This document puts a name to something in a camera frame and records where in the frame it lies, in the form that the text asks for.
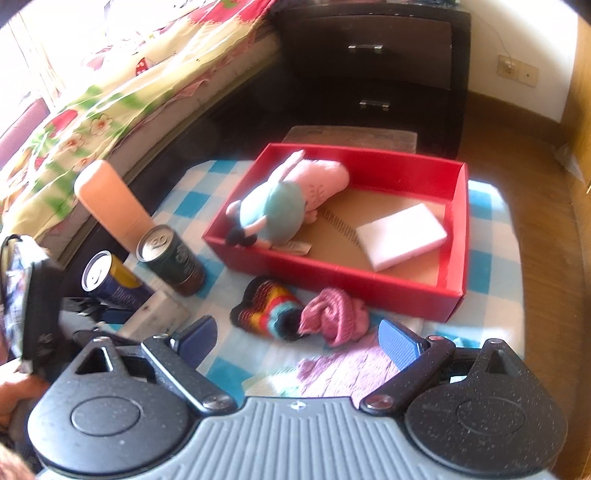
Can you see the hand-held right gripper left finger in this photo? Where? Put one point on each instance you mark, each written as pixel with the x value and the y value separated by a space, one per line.
pixel 199 339

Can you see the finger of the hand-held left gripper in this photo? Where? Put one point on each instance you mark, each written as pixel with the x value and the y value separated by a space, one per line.
pixel 85 307

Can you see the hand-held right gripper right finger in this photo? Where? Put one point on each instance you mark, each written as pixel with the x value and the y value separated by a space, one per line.
pixel 396 344

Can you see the pink knit cloth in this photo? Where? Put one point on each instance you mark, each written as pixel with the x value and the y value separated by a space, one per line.
pixel 346 374

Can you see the pink knitted sock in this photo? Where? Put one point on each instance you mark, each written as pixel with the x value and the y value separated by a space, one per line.
pixel 337 314

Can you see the rainbow striped knitted sock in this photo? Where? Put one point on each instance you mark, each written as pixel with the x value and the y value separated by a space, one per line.
pixel 263 309

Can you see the red cardboard box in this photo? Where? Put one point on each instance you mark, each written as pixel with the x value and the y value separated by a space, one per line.
pixel 323 277

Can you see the person's left hand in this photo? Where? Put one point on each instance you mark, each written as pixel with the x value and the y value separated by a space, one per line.
pixel 21 399

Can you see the blue and yellow drink can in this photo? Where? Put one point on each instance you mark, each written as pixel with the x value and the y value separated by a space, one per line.
pixel 120 288

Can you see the white rectangular block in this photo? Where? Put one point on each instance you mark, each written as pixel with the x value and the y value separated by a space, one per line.
pixel 157 316

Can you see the blue white checkered cloth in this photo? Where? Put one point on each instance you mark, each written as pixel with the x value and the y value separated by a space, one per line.
pixel 217 277

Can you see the green drink can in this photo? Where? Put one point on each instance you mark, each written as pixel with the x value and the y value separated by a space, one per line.
pixel 180 267

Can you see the white foam block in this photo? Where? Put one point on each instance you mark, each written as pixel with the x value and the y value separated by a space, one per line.
pixel 401 235

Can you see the orange plastic bottle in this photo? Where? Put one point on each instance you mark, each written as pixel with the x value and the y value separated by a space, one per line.
pixel 111 198

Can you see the pink pig plush toy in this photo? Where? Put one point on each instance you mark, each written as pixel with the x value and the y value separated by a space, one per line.
pixel 318 177

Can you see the maroon cushion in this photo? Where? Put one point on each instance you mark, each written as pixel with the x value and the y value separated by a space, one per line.
pixel 21 129

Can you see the floral bed sheet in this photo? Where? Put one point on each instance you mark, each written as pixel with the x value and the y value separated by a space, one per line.
pixel 115 101

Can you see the brown wooden stool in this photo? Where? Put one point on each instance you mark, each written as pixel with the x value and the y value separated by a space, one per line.
pixel 351 136

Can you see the dark wooden nightstand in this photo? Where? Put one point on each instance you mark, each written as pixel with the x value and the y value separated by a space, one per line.
pixel 323 83

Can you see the light wooden wardrobe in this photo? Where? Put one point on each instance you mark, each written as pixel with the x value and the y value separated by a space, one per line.
pixel 579 115

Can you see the dark wooden bed frame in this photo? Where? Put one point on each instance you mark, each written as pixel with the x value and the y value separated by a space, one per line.
pixel 207 129

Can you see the beige wall outlet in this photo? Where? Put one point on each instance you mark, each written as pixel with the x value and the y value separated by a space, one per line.
pixel 519 71

